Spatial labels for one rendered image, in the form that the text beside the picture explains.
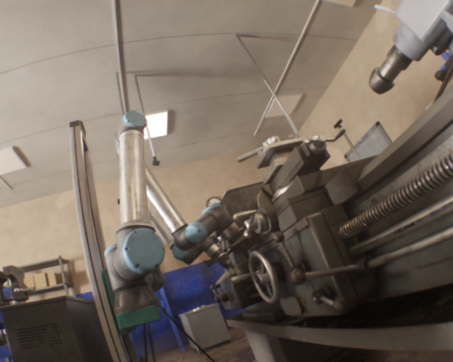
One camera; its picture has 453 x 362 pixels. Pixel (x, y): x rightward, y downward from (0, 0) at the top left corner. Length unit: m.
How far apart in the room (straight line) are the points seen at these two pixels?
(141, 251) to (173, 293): 4.08
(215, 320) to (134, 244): 2.86
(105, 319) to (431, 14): 1.53
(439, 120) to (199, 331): 3.43
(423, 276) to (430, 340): 0.22
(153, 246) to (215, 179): 4.79
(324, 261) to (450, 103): 0.49
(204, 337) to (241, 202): 2.22
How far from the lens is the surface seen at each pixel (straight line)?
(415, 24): 0.84
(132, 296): 1.07
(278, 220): 0.89
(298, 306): 0.95
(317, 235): 0.75
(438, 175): 0.55
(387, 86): 0.96
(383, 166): 0.72
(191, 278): 5.02
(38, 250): 5.69
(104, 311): 1.25
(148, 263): 0.92
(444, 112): 0.61
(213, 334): 3.68
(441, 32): 0.85
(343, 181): 0.80
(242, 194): 1.91
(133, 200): 1.03
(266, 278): 0.98
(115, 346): 1.25
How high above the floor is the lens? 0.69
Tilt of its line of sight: 22 degrees up
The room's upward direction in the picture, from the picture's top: 21 degrees counter-clockwise
